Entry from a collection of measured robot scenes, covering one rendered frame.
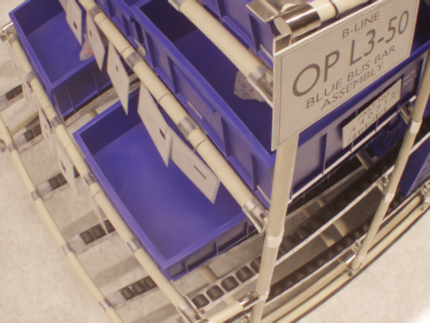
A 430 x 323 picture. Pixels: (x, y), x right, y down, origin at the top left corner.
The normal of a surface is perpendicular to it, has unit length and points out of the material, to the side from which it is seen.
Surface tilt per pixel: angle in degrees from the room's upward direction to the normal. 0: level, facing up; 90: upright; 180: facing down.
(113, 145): 3
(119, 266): 0
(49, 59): 3
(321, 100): 90
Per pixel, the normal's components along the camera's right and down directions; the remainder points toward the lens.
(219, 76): -0.07, -0.42
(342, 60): 0.57, 0.72
